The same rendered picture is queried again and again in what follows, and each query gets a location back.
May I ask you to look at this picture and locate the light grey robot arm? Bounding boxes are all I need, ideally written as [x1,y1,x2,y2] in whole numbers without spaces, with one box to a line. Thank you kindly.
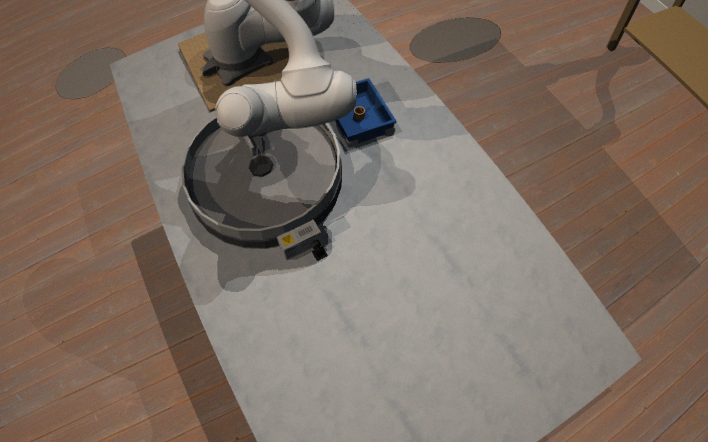
[200,0,357,137]

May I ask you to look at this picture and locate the blue crate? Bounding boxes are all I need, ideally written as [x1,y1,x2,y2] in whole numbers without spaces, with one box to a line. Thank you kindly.
[336,78,396,148]

